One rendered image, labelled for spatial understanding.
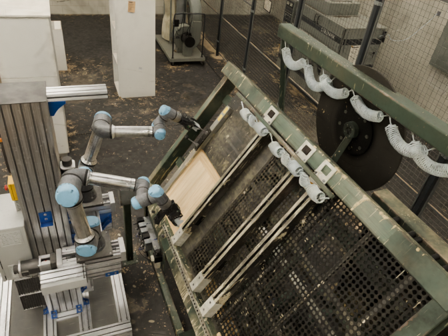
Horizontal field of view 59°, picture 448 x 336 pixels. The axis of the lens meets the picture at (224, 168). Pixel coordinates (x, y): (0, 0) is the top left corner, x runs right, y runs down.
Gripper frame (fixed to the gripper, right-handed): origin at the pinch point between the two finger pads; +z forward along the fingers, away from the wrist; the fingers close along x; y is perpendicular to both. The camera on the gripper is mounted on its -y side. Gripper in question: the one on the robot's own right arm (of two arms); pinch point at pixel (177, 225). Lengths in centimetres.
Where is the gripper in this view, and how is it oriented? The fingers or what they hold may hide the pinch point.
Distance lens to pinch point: 244.7
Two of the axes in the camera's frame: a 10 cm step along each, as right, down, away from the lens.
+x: -3.4, -5.9, 7.3
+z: 3.3, 6.5, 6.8
